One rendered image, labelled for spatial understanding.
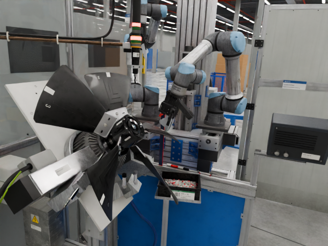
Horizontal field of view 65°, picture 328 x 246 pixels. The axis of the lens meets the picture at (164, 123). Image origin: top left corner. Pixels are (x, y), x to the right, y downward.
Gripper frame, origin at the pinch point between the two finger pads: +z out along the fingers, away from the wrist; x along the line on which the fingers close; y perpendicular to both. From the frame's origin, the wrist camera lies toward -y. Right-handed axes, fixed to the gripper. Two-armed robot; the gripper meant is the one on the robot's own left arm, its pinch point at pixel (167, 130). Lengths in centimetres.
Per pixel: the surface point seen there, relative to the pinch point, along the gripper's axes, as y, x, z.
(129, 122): 7.6, 32.8, -9.4
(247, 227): -59, -12, 36
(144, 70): 248, -513, 83
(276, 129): -47, -7, -22
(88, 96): 21, 43, -16
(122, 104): 17.0, 24.4, -11.5
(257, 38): -12, -156, -64
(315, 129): -61, -6, -29
